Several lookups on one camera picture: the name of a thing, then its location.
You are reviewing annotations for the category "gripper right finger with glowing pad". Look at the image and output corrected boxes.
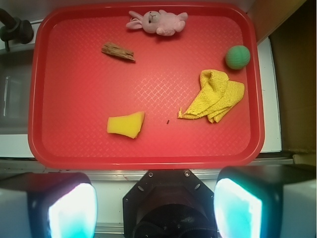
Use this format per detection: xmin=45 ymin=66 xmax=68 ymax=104
xmin=213 ymin=164 xmax=317 ymax=238

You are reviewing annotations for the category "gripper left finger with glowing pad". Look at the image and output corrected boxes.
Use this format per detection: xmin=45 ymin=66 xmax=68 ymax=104
xmin=0 ymin=173 xmax=98 ymax=238

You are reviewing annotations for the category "brown wood chip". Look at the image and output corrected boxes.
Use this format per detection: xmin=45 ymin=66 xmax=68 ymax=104
xmin=101 ymin=42 xmax=136 ymax=62

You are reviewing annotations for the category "yellow folded cloth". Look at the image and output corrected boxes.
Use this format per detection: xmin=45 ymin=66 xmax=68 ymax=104
xmin=178 ymin=69 xmax=245 ymax=123

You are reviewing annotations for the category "yellow sponge piece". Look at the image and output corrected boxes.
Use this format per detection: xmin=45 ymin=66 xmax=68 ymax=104
xmin=107 ymin=111 xmax=145 ymax=139

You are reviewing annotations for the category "red plastic tray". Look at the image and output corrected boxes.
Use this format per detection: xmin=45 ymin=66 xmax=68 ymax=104
xmin=28 ymin=2 xmax=264 ymax=170

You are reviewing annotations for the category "green ribbed ball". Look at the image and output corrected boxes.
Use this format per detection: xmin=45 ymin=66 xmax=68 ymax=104
xmin=225 ymin=45 xmax=251 ymax=70

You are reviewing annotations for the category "pink plush bunny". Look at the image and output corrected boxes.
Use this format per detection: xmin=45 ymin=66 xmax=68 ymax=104
xmin=126 ymin=9 xmax=188 ymax=36

